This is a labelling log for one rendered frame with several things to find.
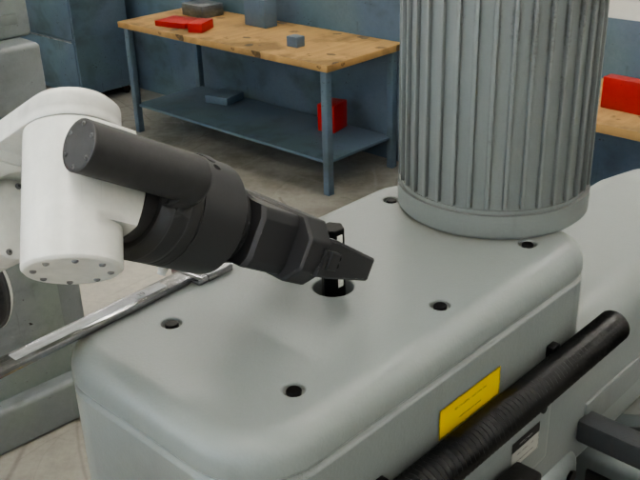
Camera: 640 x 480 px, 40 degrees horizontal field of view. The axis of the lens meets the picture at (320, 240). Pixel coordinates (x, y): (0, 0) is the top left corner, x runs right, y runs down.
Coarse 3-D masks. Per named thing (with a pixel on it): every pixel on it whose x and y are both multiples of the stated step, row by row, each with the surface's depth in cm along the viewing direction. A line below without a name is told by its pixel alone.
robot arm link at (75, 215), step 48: (48, 144) 57; (96, 144) 53; (144, 144) 56; (48, 192) 56; (96, 192) 57; (144, 192) 60; (192, 192) 59; (48, 240) 55; (96, 240) 56; (144, 240) 61
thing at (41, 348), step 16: (176, 272) 81; (224, 272) 82; (144, 288) 79; (160, 288) 79; (176, 288) 79; (112, 304) 76; (128, 304) 76; (144, 304) 77; (80, 320) 74; (96, 320) 74; (112, 320) 75; (48, 336) 72; (64, 336) 72; (80, 336) 72; (16, 352) 70; (32, 352) 70; (48, 352) 70; (0, 368) 68; (16, 368) 68
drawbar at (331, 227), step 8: (328, 224) 77; (336, 224) 77; (336, 232) 76; (344, 240) 77; (328, 280) 78; (336, 280) 78; (344, 280) 79; (328, 288) 78; (336, 288) 78; (344, 288) 79; (328, 296) 79; (336, 296) 79
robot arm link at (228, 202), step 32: (224, 192) 64; (256, 192) 76; (224, 224) 64; (256, 224) 67; (288, 224) 68; (320, 224) 70; (192, 256) 64; (224, 256) 65; (256, 256) 67; (288, 256) 70; (320, 256) 70
